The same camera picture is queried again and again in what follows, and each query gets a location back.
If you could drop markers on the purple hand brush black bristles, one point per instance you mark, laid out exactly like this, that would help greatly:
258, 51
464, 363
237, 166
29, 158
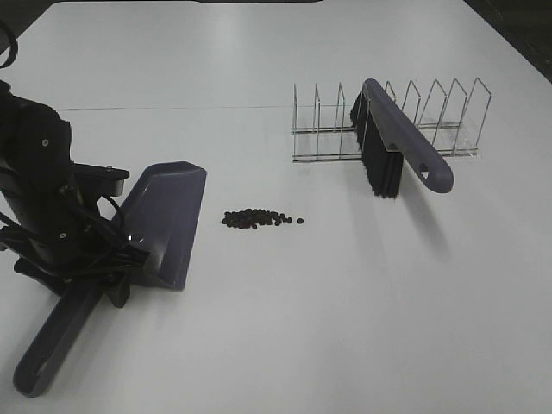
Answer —
387, 139

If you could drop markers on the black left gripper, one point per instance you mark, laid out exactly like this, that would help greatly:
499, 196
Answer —
59, 234

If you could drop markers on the purple plastic dustpan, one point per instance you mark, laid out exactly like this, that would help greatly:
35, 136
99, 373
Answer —
161, 213

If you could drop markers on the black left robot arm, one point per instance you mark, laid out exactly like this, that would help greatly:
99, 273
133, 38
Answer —
36, 142

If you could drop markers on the metal wire dish rack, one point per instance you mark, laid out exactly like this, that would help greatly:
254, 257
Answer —
451, 118

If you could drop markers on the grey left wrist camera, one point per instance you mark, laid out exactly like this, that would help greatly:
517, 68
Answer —
100, 180

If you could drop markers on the pile of coffee beans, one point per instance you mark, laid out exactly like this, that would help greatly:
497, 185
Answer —
253, 218

